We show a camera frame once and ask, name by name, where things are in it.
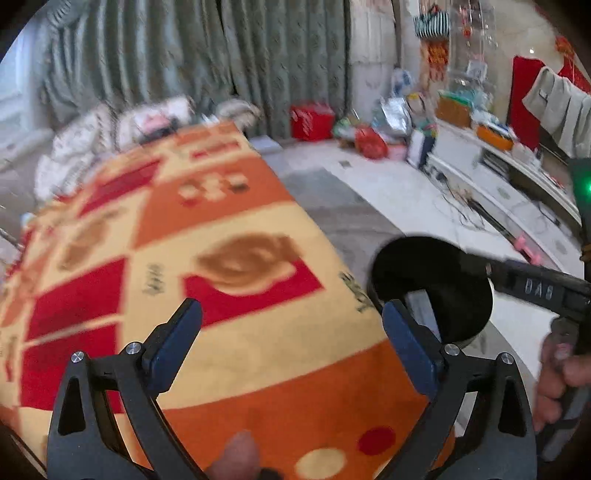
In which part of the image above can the cream embroidered pillow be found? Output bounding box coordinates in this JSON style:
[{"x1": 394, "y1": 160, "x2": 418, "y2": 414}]
[
  {"x1": 51, "y1": 103, "x2": 115, "y2": 160},
  {"x1": 115, "y1": 95, "x2": 194, "y2": 151}
]

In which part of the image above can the black round trash bin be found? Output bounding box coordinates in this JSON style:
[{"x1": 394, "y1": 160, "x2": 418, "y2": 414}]
[{"x1": 367, "y1": 235, "x2": 494, "y2": 347}]

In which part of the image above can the cream embroidered pillow right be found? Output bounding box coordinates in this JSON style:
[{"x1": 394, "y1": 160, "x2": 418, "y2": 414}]
[{"x1": 115, "y1": 95, "x2": 194, "y2": 151}]

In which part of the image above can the patterned orange red blanket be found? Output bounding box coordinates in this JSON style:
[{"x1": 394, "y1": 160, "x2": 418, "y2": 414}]
[{"x1": 1, "y1": 123, "x2": 426, "y2": 479}]

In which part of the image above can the cream embroidered pillow left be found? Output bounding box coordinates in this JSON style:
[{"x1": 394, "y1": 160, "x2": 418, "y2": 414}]
[{"x1": 51, "y1": 103, "x2": 115, "y2": 160}]

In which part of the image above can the red plastic bag on floor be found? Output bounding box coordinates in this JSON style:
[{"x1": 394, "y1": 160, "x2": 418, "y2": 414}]
[{"x1": 355, "y1": 127, "x2": 389, "y2": 160}]

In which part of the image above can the white tv cabinet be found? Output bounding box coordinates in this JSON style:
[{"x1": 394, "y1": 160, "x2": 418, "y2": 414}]
[{"x1": 427, "y1": 120, "x2": 583, "y2": 273}]

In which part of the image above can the grey jacket on chair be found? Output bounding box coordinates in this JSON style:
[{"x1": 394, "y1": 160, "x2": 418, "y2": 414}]
[{"x1": 522, "y1": 67, "x2": 590, "y2": 158}]

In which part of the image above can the green patterned curtain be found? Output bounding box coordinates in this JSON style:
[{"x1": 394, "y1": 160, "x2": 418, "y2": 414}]
[{"x1": 38, "y1": 1, "x2": 351, "y2": 139}]

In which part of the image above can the striped hanging bag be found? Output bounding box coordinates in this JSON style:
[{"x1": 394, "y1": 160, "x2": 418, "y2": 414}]
[{"x1": 414, "y1": 4, "x2": 450, "y2": 41}]

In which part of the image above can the person's left hand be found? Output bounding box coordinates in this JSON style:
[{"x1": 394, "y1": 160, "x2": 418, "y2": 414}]
[{"x1": 205, "y1": 431, "x2": 261, "y2": 480}]

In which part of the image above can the silver foil bag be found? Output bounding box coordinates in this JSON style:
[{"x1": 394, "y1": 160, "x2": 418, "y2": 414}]
[{"x1": 372, "y1": 97, "x2": 413, "y2": 138}]

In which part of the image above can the person's right hand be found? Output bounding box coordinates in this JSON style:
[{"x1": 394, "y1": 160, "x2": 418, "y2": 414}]
[{"x1": 533, "y1": 334, "x2": 591, "y2": 432}]

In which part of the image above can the red gift bag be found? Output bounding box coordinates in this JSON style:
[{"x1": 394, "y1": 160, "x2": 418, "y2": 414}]
[{"x1": 290, "y1": 103, "x2": 335, "y2": 142}]

